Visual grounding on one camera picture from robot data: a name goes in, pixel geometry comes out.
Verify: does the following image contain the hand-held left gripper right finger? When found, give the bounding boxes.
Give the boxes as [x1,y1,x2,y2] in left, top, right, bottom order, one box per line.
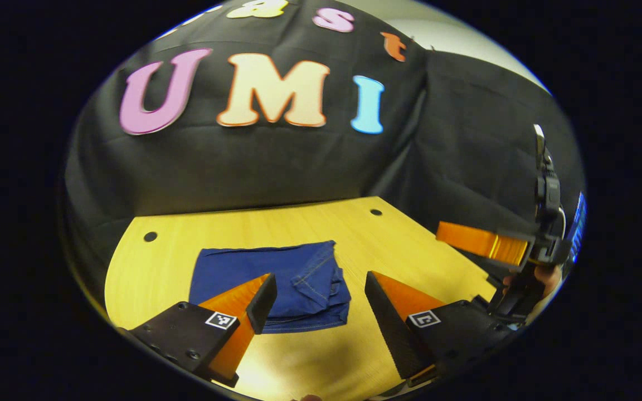
[364,271,517,388]

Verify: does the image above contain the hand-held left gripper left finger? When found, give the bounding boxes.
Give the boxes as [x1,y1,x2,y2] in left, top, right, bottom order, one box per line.
[126,272,278,388]

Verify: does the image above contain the blue jeans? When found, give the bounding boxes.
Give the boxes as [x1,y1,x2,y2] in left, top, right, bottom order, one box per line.
[189,240,352,334]

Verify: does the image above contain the black backdrop cloth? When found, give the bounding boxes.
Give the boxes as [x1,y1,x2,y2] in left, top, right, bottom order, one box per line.
[62,0,585,296]

